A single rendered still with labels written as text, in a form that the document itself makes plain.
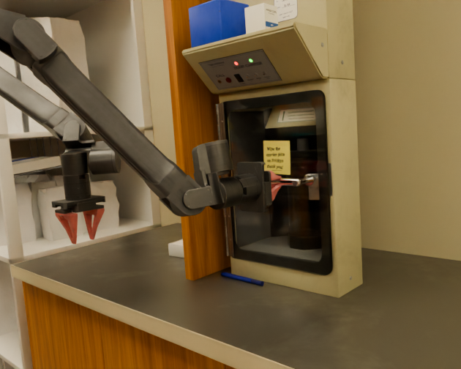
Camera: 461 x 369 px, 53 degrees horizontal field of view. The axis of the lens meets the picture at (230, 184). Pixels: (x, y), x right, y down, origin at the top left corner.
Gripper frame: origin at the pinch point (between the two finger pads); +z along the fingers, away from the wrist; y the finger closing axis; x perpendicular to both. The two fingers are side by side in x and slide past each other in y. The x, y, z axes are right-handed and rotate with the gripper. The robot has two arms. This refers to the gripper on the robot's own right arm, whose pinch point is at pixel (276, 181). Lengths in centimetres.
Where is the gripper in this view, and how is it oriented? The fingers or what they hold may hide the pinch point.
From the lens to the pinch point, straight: 101.3
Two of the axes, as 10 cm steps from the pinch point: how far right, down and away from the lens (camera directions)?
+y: -0.6, -9.9, -1.2
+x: -7.4, -0.4, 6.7
